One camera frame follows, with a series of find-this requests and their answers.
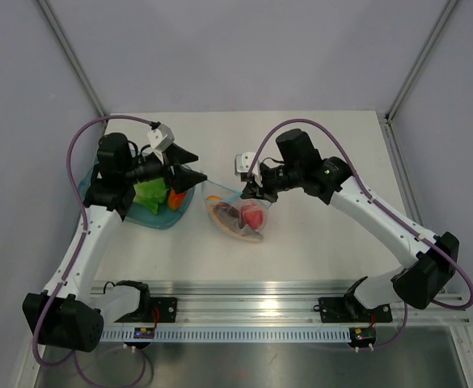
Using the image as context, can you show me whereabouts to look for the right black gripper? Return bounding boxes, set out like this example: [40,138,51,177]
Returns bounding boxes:
[242,164,303,203]

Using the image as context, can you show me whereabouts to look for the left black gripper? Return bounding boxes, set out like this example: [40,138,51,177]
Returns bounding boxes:
[122,143,206,193]

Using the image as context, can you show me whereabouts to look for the red toy apple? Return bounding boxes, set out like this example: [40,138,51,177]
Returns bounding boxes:
[240,202,268,231]

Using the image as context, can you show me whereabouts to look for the clear zip top bag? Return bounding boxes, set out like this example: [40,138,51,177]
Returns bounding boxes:
[201,180,271,243]

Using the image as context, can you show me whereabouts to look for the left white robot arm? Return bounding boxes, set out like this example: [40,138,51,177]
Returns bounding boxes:
[22,130,207,354]

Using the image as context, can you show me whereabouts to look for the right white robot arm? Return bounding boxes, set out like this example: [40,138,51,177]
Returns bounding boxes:
[234,129,459,320]

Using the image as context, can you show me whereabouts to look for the teal plastic food container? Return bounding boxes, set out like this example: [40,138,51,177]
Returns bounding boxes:
[78,160,195,230]

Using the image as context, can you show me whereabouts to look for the orange toy pepper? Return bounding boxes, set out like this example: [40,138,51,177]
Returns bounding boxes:
[167,188,187,211]

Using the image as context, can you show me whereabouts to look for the green toy lettuce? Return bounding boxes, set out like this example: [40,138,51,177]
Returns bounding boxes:
[134,178,168,214]

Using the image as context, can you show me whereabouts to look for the aluminium rail frame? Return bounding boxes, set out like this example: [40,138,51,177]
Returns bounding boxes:
[90,280,470,327]

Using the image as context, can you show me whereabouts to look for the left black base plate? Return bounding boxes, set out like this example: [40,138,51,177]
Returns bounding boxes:
[116,297,178,323]

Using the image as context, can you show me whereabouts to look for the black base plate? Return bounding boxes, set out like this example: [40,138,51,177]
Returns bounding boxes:
[116,297,178,323]
[312,297,393,323]

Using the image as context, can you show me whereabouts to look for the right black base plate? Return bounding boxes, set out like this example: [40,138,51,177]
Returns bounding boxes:
[312,297,393,323]

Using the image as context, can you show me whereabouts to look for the white slotted cable duct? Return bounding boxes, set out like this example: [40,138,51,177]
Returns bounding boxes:
[100,327,351,344]

